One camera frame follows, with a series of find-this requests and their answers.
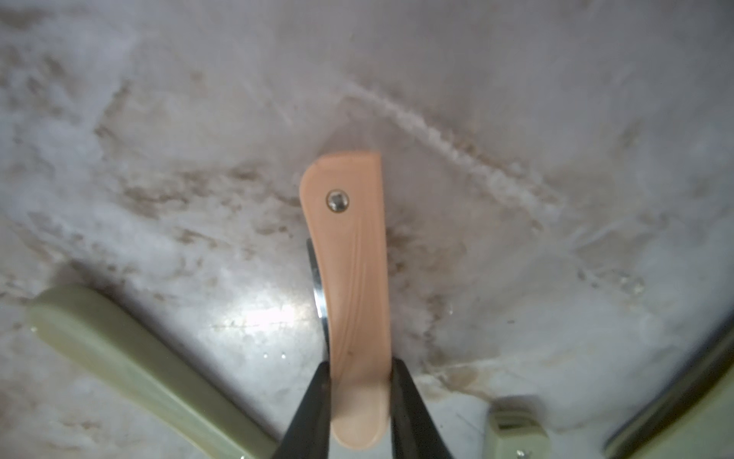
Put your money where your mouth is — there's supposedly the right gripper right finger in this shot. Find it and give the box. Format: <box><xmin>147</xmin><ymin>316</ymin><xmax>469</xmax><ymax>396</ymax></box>
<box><xmin>390</xmin><ymin>358</ymin><xmax>452</xmax><ymax>459</ymax></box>

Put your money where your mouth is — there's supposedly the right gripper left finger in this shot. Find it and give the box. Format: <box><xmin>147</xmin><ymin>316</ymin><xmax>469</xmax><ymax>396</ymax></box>
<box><xmin>271</xmin><ymin>361</ymin><xmax>332</xmax><ymax>459</ymax></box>

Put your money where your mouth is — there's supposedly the green folding knife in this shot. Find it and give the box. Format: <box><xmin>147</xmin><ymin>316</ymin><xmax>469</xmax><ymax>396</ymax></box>
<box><xmin>604</xmin><ymin>327</ymin><xmax>733</xmax><ymax>458</ymax></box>
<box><xmin>483</xmin><ymin>410</ymin><xmax>551</xmax><ymax>459</ymax></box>
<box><xmin>28</xmin><ymin>285</ymin><xmax>277</xmax><ymax>458</ymax></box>

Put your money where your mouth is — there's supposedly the pink folding knife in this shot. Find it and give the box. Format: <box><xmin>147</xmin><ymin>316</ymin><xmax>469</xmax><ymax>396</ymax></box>
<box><xmin>299</xmin><ymin>151</ymin><xmax>392</xmax><ymax>451</ymax></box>

